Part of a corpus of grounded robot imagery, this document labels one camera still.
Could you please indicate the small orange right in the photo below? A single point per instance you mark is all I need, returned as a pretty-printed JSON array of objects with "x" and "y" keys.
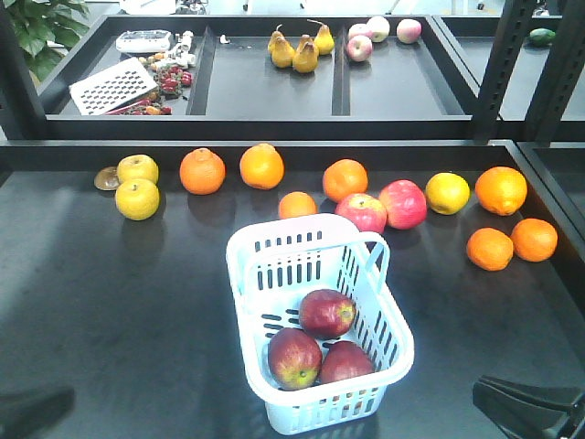
[{"x": 535, "y": 240}]

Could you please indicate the dark red apple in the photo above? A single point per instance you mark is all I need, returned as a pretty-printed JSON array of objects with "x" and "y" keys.
[
  {"x": 294, "y": 358},
  {"x": 326, "y": 314},
  {"x": 344, "y": 360}
]

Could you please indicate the light blue plastic basket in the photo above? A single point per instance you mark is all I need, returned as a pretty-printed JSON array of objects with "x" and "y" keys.
[{"x": 272, "y": 267}]

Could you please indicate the small orange left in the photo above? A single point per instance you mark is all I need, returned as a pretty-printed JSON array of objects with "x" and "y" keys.
[{"x": 490, "y": 249}]

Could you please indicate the glossy red apple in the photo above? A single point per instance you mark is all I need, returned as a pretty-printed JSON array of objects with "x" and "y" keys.
[{"x": 405, "y": 204}]

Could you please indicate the round orange back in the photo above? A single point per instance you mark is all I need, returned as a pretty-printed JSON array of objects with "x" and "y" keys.
[{"x": 261, "y": 167}]

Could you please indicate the yellow russet pear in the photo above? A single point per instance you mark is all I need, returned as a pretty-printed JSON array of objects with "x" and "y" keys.
[
  {"x": 137, "y": 166},
  {"x": 137, "y": 199}
]

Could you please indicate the potted green plant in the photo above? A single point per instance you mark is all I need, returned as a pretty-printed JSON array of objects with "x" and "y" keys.
[{"x": 45, "y": 29}]

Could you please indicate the yellow russet pear front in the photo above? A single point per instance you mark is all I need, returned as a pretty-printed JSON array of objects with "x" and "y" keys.
[{"x": 137, "y": 199}]

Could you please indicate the large orange back left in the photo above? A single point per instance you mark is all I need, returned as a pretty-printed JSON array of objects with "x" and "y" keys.
[{"x": 344, "y": 177}]

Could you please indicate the yellow orange citrus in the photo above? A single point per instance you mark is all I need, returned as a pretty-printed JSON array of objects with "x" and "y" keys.
[{"x": 447, "y": 193}]

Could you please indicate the small orange middle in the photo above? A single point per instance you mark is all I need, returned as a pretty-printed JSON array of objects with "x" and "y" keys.
[{"x": 296, "y": 204}]

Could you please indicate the small orange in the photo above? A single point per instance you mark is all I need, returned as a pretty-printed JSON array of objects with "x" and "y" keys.
[
  {"x": 490, "y": 249},
  {"x": 535, "y": 240},
  {"x": 296, "y": 204}
]

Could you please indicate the yellow russet pear back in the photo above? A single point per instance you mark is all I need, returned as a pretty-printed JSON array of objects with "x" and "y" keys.
[{"x": 137, "y": 166}]

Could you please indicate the pink red apple left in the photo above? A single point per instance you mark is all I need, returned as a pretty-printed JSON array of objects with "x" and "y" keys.
[{"x": 364, "y": 211}]

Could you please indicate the white grater board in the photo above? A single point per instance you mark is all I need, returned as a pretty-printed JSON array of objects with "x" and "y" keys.
[{"x": 112, "y": 87}]

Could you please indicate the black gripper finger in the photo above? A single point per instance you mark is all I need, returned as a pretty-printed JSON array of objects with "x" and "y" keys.
[
  {"x": 524, "y": 411},
  {"x": 31, "y": 413}
]

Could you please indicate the large navel orange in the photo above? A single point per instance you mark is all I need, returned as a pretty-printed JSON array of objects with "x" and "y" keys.
[{"x": 501, "y": 190}]

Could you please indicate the black wooden fruit stand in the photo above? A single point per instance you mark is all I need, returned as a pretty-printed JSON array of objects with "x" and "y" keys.
[{"x": 137, "y": 315}]

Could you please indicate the tangerine with knob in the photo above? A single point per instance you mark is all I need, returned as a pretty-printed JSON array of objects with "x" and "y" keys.
[{"x": 202, "y": 172}]

